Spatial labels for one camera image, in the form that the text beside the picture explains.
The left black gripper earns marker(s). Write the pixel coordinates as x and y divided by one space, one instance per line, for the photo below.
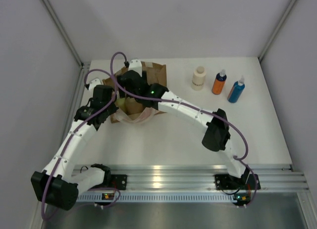
113 109

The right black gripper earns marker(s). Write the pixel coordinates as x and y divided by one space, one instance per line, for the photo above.
122 93

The burlap canvas tote bag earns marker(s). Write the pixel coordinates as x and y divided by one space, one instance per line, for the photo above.
155 73

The beige pump bottle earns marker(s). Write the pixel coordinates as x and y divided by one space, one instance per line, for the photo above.
132 106

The white round cap bottle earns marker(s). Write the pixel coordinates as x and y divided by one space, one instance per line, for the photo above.
198 78

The blue orange spray bottle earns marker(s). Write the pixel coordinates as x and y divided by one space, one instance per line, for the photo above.
219 82

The dark blue spray bottle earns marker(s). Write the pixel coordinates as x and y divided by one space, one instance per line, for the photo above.
236 90

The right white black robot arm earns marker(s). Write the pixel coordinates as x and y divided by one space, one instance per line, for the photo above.
214 126

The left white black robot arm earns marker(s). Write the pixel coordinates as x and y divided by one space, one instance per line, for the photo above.
55 185

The yellow-green squeeze bottle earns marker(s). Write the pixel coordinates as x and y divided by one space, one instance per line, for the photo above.
120 103

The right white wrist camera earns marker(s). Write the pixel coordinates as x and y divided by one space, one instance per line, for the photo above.
135 65

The slotted cable duct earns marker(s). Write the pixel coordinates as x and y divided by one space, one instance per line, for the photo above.
133 197

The left aluminium frame post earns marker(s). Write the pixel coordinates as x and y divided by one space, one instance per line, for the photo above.
62 31

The aluminium frame post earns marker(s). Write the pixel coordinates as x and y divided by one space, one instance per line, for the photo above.
62 31
277 28

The aluminium mounting rail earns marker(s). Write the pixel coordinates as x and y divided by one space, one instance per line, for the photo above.
159 178

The right aluminium frame post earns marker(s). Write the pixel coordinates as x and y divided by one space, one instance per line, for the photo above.
277 28

